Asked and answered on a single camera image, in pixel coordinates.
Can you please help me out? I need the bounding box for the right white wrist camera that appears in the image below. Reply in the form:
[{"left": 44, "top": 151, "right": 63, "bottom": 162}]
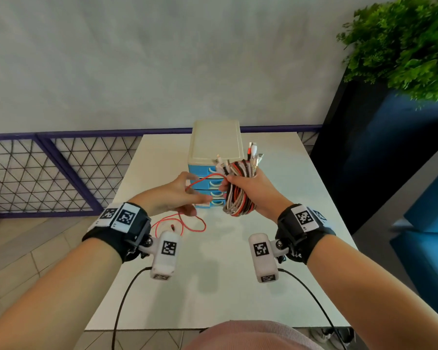
[{"left": 249, "top": 233, "right": 289, "bottom": 284}]

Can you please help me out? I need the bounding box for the black wrist strap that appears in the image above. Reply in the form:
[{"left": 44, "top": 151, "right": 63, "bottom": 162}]
[
  {"left": 274, "top": 204, "right": 336, "bottom": 265},
  {"left": 82, "top": 203, "right": 152, "bottom": 263}
]

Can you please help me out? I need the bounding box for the black planter box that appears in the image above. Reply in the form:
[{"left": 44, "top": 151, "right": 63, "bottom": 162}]
[{"left": 310, "top": 70, "right": 438, "bottom": 236}]

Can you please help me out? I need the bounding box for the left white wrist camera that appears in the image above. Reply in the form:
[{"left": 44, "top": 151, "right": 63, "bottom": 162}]
[{"left": 138, "top": 230, "right": 182, "bottom": 281}]

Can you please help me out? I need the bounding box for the grey braided cable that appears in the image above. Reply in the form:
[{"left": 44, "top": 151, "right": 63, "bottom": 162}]
[{"left": 215, "top": 153, "right": 264, "bottom": 218}]

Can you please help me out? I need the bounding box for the white drawer cabinet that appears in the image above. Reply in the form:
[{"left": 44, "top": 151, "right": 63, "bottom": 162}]
[{"left": 187, "top": 120, "right": 245, "bottom": 208}]

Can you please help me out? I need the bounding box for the person's left hand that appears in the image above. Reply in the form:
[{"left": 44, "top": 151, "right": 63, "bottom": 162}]
[{"left": 128, "top": 172, "right": 213, "bottom": 217}]

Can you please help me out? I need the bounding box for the left black wrist strap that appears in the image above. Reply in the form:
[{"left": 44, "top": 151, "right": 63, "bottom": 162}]
[{"left": 82, "top": 203, "right": 152, "bottom": 263}]

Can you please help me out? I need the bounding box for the green artificial plant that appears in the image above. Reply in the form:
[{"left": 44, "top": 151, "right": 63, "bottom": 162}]
[{"left": 336, "top": 0, "right": 438, "bottom": 105}]

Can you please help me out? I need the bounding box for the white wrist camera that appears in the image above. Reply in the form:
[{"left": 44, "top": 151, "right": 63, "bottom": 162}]
[
  {"left": 138, "top": 230, "right": 182, "bottom": 281},
  {"left": 249, "top": 233, "right": 289, "bottom": 284}
]

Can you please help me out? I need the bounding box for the person's pink shirt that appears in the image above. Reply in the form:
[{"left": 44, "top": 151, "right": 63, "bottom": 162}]
[{"left": 184, "top": 319, "right": 324, "bottom": 350}]

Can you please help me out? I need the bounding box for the right black wrist strap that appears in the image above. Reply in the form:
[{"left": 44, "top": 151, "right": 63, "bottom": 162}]
[{"left": 274, "top": 204, "right": 336, "bottom": 265}]

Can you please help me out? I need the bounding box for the person's right forearm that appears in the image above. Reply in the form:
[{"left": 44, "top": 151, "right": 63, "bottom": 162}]
[{"left": 306, "top": 235, "right": 438, "bottom": 350}]

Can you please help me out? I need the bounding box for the white table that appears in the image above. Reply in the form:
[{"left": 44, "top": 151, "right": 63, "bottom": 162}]
[{"left": 86, "top": 133, "right": 358, "bottom": 331}]

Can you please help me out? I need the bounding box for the red cable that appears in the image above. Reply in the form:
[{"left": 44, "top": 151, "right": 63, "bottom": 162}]
[{"left": 150, "top": 141, "right": 258, "bottom": 237}]

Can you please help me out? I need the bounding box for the grey sneaker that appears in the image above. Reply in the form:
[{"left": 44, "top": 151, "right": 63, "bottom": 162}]
[
  {"left": 327, "top": 327, "right": 355, "bottom": 350},
  {"left": 312, "top": 328, "right": 333, "bottom": 343}
]

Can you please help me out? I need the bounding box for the person's right hand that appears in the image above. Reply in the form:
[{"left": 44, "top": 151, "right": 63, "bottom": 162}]
[{"left": 219, "top": 168, "right": 294, "bottom": 223}]

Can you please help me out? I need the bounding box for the person's left forearm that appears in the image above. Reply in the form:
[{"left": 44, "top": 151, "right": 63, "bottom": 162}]
[{"left": 0, "top": 237, "right": 123, "bottom": 350}]

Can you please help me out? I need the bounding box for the black camera cable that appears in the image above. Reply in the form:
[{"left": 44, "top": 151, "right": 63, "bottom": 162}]
[
  {"left": 111, "top": 266, "right": 153, "bottom": 350},
  {"left": 277, "top": 267, "right": 347, "bottom": 350}
]

